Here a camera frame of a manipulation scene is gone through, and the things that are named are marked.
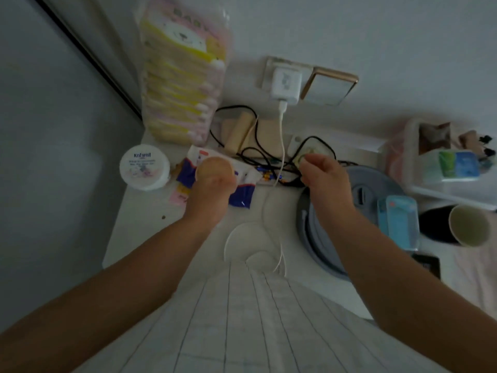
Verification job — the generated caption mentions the person's left hand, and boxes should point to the person's left hand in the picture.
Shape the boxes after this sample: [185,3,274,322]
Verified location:
[182,156,238,226]

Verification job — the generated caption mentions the person's right hand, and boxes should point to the person's right hand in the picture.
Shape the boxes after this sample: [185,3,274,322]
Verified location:
[299,153,356,223]

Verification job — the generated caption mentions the person's right forearm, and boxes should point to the person's right forearm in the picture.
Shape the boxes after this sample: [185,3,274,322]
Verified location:
[316,206,497,373]

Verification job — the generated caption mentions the person's left forearm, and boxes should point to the person's left forearm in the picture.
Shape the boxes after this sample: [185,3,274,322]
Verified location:
[0,213,220,373]

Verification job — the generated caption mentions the white power strip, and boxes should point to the white power strip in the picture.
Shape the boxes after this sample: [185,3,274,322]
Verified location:
[287,132,389,164]

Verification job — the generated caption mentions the grey round appliance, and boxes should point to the grey round appliance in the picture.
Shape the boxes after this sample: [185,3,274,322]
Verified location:
[296,164,421,283]

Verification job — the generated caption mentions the beige flat box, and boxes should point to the beige flat box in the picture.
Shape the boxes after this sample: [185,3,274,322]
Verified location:
[221,118,289,160]

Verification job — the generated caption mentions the white and blue packet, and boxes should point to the white and blue packet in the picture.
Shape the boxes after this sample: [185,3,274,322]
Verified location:
[176,145,262,209]

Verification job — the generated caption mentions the beige tube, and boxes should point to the beige tube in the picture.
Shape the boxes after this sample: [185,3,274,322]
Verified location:
[224,111,255,155]

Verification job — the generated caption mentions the white charger plug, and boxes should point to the white charger plug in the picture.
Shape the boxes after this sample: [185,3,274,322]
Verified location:
[270,67,303,104]

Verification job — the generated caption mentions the clear plastic storage box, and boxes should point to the clear plastic storage box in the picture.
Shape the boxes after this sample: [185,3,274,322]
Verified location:
[382,117,497,211]

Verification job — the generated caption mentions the clear round plastic lid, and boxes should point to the clear round plastic lid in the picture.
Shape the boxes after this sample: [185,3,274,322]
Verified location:
[224,222,289,275]

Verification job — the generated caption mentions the light blue box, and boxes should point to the light blue box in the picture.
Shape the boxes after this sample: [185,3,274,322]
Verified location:
[377,195,421,252]

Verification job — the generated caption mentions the brown item in box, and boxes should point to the brown item in box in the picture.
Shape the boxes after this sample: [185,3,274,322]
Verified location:
[418,121,463,155]

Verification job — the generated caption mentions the black round object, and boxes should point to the black round object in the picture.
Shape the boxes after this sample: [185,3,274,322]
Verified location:
[419,205,461,246]

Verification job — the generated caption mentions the small pink packet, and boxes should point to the small pink packet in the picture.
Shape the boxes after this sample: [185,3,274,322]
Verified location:
[168,185,192,206]

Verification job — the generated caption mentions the green and blue tissue packet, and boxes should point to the green and blue tissue packet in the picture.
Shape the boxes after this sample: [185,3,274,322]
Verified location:
[438,150,481,180]

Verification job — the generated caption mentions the small black device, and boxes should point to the small black device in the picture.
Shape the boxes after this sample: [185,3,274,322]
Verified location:
[411,252,442,281]

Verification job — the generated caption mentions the pack of yellow pink tissues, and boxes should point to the pack of yellow pink tissues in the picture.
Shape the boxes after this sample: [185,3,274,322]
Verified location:
[134,0,235,147]

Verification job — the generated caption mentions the white paper cup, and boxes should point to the white paper cup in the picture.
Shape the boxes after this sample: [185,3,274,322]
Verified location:
[448,204,492,248]

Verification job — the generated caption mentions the white round jar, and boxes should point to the white round jar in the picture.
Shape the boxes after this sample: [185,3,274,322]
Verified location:
[119,144,172,191]

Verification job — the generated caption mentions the person's white checked garment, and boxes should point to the person's white checked garment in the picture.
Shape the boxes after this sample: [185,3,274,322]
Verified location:
[73,250,449,373]

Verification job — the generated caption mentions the white charging cable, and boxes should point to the white charging cable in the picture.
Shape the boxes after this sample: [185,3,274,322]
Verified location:
[262,99,290,278]

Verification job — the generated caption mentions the black cable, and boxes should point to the black cable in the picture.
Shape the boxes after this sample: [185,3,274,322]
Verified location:
[209,105,352,188]

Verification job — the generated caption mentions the gold-framed wall switch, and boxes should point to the gold-framed wall switch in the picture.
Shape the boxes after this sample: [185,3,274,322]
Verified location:
[300,67,359,107]

